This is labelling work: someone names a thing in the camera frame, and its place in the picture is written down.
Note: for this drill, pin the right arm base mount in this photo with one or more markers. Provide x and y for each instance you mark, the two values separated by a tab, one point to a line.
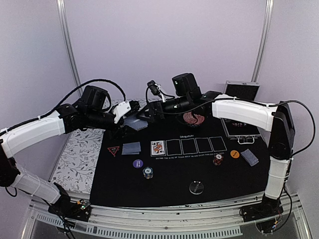
266	208

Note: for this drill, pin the red patterned bowl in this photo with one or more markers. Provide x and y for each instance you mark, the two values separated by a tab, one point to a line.
193	120

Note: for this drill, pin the purple small blind button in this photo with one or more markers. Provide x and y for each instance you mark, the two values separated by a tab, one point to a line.
137	163

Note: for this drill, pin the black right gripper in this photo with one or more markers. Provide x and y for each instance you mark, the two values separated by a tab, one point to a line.
152	112

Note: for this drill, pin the orange big blind button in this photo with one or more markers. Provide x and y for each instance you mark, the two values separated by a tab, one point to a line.
234	154

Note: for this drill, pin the queen of spades card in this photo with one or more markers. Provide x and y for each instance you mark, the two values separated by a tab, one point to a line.
157	148

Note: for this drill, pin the aluminium poker chip case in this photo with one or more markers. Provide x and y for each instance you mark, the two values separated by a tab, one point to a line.
238	128

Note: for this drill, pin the floral white tablecloth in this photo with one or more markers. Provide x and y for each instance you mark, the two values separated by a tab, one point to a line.
76	165

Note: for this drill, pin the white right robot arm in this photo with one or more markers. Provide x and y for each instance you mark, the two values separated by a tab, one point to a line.
273	118

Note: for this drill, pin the triangular all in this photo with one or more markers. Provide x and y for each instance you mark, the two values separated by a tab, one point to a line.
113	150

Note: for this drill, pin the right aluminium frame post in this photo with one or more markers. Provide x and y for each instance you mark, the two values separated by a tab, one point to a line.
263	40

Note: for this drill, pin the black poker mat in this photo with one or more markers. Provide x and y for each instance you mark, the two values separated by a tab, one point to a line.
189	154

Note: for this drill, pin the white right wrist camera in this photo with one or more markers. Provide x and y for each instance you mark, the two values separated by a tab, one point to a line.
155	89

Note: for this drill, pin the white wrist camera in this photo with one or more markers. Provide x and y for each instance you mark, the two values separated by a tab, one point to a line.
155	89
120	110

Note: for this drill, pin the aluminium frame post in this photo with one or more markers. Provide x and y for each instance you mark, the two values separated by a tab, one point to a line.
263	40
67	40

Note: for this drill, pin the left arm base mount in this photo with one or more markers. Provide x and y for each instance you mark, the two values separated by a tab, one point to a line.
65	208

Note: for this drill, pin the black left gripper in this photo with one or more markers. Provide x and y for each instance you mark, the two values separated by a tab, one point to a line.
119	126

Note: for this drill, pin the left aluminium frame post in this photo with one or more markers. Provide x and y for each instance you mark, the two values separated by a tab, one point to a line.
67	40

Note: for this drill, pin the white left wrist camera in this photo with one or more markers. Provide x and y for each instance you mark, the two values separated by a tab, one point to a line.
120	110

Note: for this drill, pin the stack of poker chips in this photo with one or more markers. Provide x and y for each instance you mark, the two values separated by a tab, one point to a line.
148	172

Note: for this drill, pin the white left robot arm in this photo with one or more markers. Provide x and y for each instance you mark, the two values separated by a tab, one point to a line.
23	135

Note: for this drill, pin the face-down cards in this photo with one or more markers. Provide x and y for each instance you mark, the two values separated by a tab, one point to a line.
131	148
249	157

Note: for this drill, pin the aluminium front rail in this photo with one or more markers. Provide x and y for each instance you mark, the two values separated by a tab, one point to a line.
213	220

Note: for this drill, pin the blue playing card deck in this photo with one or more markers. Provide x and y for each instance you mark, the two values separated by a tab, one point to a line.
135	123

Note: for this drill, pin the black round dealer button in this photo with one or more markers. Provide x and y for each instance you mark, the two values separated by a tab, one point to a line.
196	187

